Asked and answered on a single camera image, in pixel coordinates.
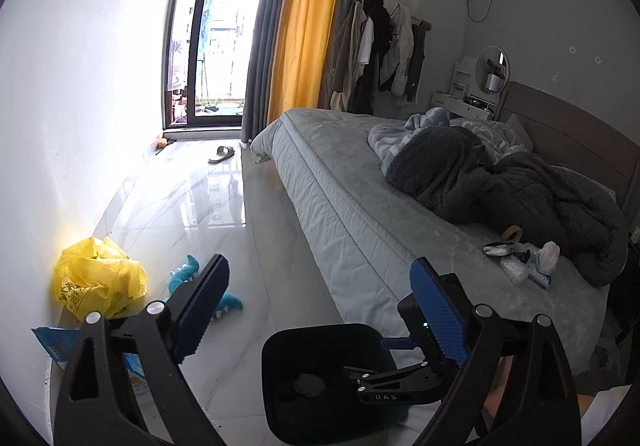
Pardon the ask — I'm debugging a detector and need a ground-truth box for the blue plush dinosaur toy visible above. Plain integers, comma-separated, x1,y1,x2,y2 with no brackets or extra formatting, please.
165,254,243,322

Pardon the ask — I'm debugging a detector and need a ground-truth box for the blue snack bag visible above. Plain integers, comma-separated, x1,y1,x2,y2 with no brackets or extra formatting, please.
30,324,147,394

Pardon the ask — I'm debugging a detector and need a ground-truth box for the yellow plastic bag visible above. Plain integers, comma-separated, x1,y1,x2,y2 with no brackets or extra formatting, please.
51,237,148,321

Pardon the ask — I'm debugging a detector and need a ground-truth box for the grey slipper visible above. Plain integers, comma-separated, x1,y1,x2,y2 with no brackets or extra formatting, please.
208,146,235,165

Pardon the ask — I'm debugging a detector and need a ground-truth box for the white balled sock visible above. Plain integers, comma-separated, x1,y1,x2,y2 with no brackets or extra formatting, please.
536,241,561,277

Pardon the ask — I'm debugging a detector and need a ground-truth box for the dark grey fleece blanket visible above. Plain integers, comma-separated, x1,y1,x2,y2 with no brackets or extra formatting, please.
385,152,627,288

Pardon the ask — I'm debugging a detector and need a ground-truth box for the brown cardboard tape core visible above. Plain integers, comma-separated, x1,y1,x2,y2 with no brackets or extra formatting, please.
501,225,523,243

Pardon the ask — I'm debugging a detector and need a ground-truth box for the blue cloud pattern duvet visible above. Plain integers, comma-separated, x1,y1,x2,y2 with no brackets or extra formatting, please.
367,108,527,175

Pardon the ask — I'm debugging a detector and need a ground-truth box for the blue cartoon tissue pack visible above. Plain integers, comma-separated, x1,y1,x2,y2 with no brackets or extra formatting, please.
525,256,551,290

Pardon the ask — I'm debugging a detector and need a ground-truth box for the clothes rack with garments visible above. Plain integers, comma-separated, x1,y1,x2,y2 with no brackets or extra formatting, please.
329,0,432,114

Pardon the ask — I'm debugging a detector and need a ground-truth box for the white dresser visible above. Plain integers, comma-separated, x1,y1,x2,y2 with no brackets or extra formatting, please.
431,56,497,121

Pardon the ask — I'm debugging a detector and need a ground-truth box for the clear bubble wrap piece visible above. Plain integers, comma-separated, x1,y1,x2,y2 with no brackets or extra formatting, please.
499,256,528,285

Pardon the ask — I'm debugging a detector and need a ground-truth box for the grey pillow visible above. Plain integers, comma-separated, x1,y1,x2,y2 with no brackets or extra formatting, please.
506,114,534,152

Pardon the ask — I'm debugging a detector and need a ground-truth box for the grey bed mattress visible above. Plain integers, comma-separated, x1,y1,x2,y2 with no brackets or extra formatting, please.
250,109,608,374

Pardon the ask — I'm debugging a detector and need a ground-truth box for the grey upholstered headboard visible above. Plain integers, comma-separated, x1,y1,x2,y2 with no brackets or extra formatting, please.
497,82,639,224

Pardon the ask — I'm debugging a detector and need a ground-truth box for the black trash bin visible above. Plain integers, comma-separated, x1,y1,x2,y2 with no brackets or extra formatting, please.
262,323,407,445

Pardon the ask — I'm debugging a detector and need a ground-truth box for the person's right hand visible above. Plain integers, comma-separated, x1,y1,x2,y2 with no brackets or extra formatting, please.
483,356,513,419

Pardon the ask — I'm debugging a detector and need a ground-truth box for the black framed glass door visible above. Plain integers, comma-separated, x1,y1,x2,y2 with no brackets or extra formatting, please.
163,0,259,128

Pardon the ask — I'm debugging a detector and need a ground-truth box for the yellow curtain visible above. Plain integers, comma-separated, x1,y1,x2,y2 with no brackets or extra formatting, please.
267,0,336,122

